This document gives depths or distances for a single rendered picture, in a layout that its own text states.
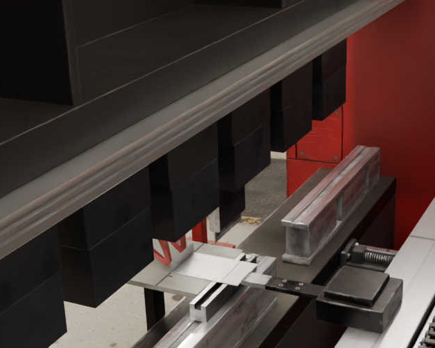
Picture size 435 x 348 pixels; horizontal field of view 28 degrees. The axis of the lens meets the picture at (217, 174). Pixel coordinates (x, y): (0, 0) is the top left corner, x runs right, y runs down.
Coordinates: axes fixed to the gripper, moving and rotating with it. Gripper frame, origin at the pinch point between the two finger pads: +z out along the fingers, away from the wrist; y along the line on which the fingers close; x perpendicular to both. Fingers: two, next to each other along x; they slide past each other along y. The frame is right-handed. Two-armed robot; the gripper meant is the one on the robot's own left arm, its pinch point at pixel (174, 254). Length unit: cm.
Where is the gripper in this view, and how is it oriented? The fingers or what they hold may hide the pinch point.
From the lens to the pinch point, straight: 155.6
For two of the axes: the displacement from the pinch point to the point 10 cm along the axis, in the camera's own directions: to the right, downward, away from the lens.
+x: -7.7, 3.3, 5.5
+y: 4.4, -3.5, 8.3
